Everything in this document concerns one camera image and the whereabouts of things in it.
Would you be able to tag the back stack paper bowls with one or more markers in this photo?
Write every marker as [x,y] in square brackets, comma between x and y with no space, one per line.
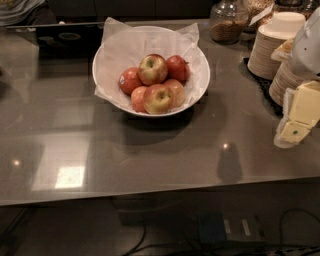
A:
[281,27]

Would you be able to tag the white paper bowl liner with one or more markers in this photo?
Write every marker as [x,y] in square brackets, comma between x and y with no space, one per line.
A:
[123,46]

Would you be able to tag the white ceramic bowl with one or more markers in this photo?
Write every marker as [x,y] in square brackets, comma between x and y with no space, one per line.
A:
[200,80]

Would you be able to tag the front left pink apple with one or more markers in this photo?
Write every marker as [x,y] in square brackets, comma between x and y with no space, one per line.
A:
[137,102]

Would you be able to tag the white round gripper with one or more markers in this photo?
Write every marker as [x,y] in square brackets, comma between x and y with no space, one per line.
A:
[307,50]

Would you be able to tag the black rubber mat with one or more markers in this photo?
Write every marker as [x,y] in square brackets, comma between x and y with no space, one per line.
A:
[264,85]

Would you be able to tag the left red apple with sticker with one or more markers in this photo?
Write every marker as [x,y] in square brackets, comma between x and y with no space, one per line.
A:
[129,80]

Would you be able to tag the right middle pink apple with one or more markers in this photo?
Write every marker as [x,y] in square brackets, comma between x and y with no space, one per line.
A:
[178,92]

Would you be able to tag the glass jar with cereal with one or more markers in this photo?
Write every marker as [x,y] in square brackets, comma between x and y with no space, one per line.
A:
[228,19]

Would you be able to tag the yellow-red apple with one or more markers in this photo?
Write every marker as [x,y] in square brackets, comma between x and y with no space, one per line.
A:
[158,99]
[152,69]

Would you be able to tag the pink apple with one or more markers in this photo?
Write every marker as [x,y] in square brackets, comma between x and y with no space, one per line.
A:
[137,102]
[178,92]

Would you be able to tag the dark box under table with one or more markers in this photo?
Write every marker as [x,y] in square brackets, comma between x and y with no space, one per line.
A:
[230,228]

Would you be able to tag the person in grey shirt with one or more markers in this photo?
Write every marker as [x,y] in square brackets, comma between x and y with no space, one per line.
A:
[26,12]

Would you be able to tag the stack paper bowls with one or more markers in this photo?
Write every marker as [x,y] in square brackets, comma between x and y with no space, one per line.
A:
[281,27]
[283,79]

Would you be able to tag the back right red apple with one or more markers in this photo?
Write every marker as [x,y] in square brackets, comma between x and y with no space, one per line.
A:
[178,68]

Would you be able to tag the front stack paper bowls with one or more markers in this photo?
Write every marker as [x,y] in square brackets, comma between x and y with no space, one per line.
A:
[283,79]

